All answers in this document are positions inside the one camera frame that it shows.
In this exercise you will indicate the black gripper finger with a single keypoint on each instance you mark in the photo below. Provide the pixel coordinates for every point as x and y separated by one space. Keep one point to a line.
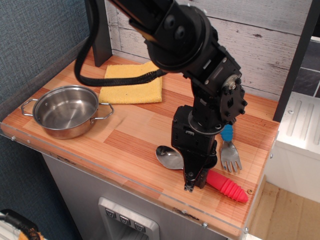
202 178
189 183

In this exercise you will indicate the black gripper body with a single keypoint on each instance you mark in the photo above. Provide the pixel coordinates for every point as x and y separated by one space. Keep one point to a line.
198 150

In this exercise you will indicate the red handled metal spoon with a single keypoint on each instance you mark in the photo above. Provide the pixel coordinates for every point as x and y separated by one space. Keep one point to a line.
173 160

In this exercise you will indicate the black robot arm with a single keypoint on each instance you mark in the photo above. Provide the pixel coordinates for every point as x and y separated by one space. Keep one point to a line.
181 39

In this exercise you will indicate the yellow folded cloth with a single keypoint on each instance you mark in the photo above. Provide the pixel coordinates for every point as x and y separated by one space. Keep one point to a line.
131 94

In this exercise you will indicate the silver dispenser button panel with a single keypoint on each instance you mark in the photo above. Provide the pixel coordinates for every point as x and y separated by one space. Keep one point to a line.
122 223

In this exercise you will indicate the grey toy cabinet front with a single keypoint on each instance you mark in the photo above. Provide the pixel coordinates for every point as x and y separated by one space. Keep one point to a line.
82 191

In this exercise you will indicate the white toy sink unit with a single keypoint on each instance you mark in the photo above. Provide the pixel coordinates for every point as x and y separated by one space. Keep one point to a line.
294 162

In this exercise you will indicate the stainless steel pot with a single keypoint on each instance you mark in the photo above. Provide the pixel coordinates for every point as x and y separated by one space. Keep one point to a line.
66 112

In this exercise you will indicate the orange object bottom left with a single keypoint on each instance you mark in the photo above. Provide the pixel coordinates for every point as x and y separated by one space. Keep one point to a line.
30 234

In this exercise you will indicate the blue handled metal fork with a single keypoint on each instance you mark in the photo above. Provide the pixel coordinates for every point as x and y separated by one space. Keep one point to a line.
229 155

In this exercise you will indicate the dark left vertical post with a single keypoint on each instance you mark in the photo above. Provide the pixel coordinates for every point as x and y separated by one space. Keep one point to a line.
102 49

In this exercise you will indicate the dark vertical post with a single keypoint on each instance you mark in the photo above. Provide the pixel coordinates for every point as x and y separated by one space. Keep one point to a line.
306 34
102 49

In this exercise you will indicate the dark right vertical post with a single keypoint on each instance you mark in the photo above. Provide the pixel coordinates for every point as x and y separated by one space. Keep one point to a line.
306 34

